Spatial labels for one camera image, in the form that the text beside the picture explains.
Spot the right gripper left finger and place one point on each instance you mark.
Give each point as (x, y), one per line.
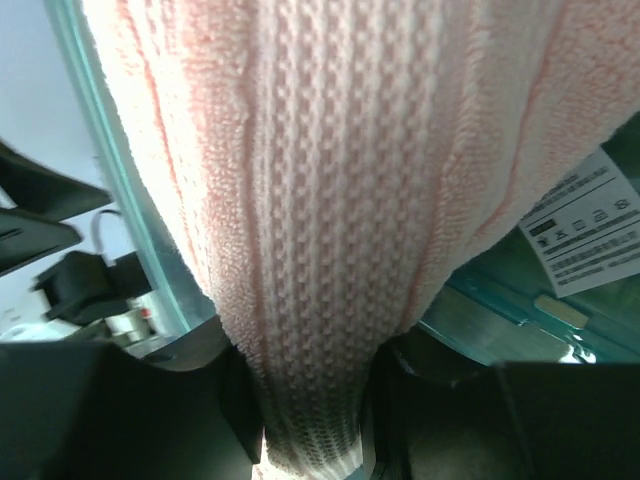
(91, 410)

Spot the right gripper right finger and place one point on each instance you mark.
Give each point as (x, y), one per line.
(431, 413)

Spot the plain pink towel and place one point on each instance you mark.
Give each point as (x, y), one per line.
(324, 166)

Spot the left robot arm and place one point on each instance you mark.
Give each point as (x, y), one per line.
(83, 295)

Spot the clear blue plastic tray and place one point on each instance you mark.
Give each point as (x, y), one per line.
(500, 307)

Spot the white care label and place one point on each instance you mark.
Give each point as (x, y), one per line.
(585, 230)

